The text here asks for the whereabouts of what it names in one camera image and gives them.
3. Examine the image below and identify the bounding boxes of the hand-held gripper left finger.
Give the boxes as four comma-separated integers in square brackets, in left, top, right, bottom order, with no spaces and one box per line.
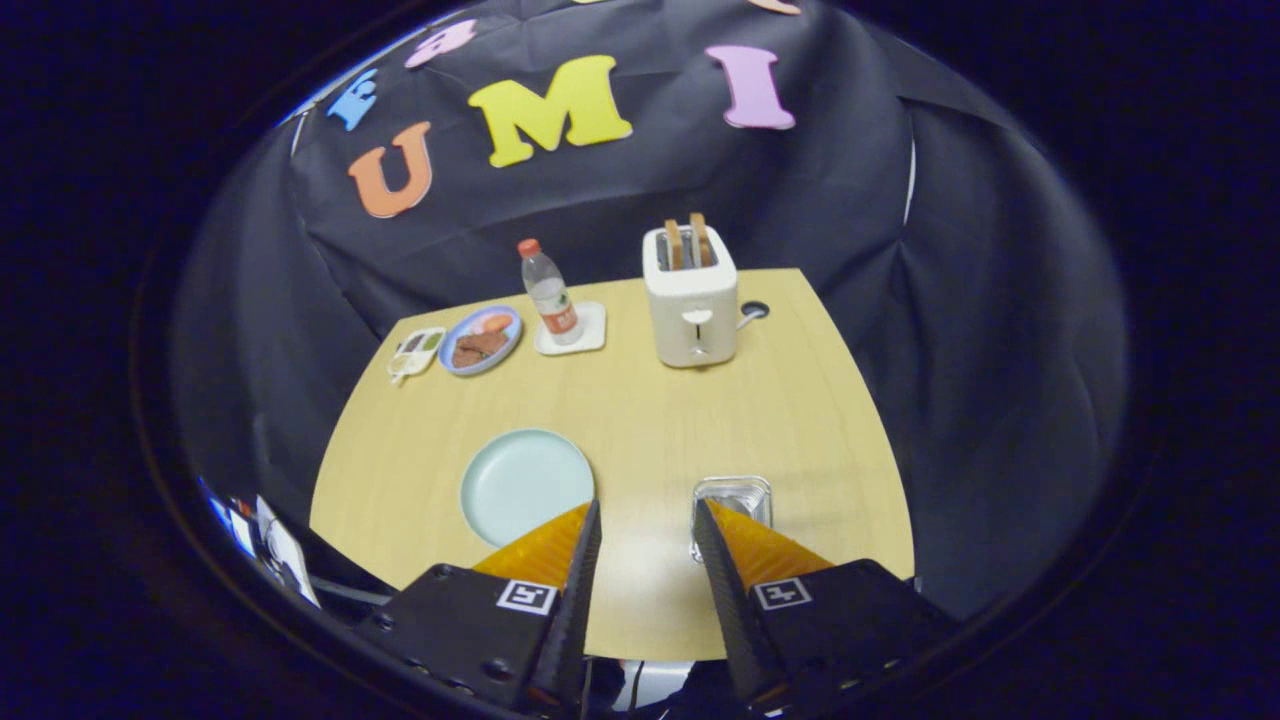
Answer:
[355,500,604,713]

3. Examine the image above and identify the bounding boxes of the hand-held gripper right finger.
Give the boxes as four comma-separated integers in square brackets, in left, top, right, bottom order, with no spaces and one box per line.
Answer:
[693,498,961,713]

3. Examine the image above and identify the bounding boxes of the small metal tray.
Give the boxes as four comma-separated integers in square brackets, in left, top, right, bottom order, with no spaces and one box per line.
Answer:
[690,475,774,564]

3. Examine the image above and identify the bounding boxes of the pale green plate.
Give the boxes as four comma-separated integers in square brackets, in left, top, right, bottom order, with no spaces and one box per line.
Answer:
[460,429,596,548]

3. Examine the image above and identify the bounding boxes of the blue plate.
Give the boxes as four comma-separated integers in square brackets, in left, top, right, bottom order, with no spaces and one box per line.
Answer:
[438,305,524,377]

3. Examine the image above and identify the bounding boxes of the brown meat slices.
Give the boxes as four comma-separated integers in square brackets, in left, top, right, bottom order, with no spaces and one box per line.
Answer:
[451,332,509,369]

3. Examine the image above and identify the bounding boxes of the white square coaster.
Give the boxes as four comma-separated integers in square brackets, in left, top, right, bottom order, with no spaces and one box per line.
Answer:
[533,301,608,357]

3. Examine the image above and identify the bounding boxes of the white toaster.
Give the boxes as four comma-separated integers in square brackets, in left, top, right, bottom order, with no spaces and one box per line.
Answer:
[642,224,740,369]

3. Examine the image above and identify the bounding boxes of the white divided sauce dish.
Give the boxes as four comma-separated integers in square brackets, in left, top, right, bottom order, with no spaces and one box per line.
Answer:
[387,327,447,387]

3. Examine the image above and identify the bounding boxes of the clear bottle red cap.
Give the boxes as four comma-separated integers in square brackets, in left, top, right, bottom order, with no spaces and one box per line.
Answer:
[517,238,581,347]

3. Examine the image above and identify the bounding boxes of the black backdrop cloth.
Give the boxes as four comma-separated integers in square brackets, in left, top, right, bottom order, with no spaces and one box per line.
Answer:
[170,0,1131,621]

